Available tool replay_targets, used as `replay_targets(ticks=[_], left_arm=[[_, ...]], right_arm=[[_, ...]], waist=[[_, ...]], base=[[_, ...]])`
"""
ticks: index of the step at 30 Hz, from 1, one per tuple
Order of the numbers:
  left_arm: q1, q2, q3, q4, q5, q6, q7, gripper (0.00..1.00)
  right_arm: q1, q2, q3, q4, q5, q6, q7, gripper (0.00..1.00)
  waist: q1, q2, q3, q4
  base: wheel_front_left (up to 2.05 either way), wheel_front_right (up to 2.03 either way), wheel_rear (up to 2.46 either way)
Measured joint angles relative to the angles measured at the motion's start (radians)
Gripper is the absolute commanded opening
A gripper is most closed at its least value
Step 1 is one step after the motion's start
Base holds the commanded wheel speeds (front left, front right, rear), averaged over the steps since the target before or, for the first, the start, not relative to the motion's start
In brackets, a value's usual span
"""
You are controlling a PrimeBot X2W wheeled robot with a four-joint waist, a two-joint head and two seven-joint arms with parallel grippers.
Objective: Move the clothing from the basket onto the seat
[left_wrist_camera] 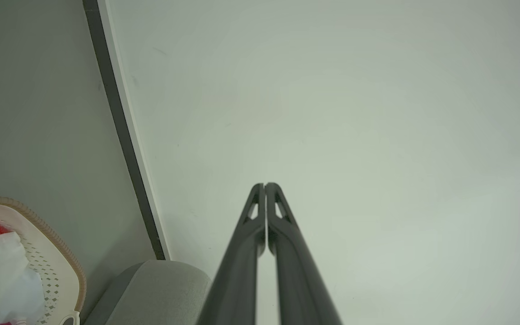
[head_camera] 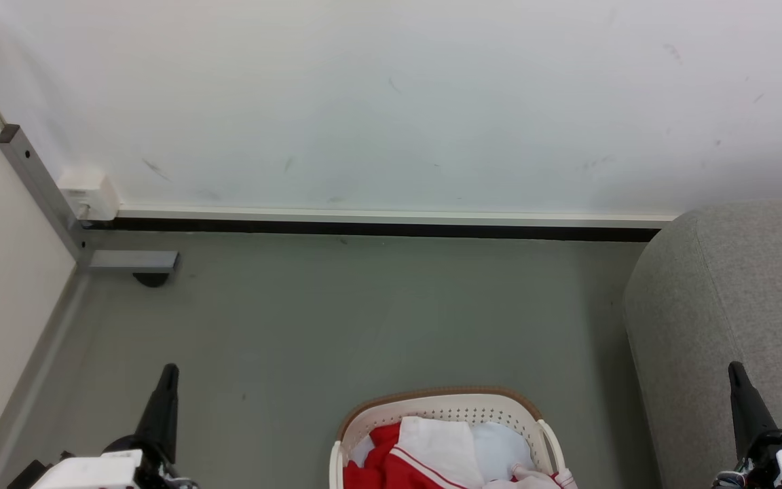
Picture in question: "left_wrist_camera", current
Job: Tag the dark grey wall baseboard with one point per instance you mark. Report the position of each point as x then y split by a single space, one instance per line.
122 131

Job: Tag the white cloth with red stripes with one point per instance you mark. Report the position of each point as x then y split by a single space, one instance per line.
7 280

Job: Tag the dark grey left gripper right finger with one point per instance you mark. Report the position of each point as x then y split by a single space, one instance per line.
298 280

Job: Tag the cream perforated laundry basket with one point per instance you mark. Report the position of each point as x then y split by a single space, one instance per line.
59 266

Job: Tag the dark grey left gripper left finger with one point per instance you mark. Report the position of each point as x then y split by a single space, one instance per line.
237 275

